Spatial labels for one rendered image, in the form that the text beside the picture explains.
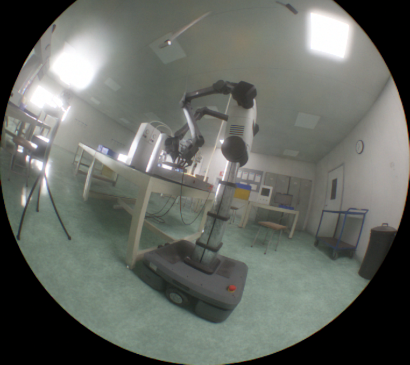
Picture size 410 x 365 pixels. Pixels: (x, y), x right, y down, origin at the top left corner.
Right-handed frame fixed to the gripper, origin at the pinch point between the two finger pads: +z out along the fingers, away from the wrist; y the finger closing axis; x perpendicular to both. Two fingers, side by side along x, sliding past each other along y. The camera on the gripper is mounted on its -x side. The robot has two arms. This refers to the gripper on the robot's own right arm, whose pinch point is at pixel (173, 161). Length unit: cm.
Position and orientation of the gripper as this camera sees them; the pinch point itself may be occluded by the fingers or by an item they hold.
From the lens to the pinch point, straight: 102.8
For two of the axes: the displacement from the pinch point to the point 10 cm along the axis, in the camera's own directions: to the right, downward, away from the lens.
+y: -4.7, -3.3, -8.2
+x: 8.8, -1.2, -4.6
